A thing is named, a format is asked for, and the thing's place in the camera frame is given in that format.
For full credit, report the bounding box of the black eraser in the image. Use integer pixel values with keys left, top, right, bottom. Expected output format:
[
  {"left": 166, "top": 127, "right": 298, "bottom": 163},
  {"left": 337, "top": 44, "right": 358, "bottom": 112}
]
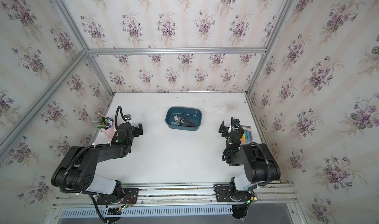
[{"left": 183, "top": 121, "right": 195, "bottom": 127}]

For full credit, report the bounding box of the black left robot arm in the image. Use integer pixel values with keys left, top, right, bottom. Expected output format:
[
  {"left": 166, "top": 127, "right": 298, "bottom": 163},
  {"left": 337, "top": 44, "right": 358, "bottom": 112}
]
[{"left": 51, "top": 106, "right": 143, "bottom": 199}]

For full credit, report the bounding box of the aluminium frame horizontal rail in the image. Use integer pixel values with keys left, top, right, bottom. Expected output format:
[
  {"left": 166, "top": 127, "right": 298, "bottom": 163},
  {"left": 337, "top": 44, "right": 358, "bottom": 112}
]
[{"left": 87, "top": 47, "right": 266, "bottom": 56}]

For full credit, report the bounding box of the pink pen cup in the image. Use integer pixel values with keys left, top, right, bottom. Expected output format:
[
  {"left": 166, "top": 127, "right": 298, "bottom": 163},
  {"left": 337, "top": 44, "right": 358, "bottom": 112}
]
[{"left": 92, "top": 113, "right": 116, "bottom": 139}]

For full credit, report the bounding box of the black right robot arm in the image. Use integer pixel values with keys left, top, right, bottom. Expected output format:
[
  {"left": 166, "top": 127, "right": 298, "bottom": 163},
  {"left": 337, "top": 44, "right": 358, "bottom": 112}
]
[{"left": 218, "top": 117, "right": 281, "bottom": 202}]

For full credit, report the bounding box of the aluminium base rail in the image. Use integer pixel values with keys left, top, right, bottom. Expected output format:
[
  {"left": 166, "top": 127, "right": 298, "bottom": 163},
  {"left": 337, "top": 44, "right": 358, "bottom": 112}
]
[{"left": 44, "top": 182, "right": 300, "bottom": 219}]

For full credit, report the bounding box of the coloured highlighter pack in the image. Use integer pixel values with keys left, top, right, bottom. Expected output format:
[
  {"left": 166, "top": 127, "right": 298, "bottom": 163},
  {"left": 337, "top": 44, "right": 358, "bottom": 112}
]
[{"left": 240, "top": 126, "right": 254, "bottom": 145}]

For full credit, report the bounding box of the teal plastic storage box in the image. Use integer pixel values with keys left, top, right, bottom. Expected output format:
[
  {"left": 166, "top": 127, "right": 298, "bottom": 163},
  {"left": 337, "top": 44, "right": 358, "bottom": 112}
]
[{"left": 165, "top": 106, "right": 202, "bottom": 131}]

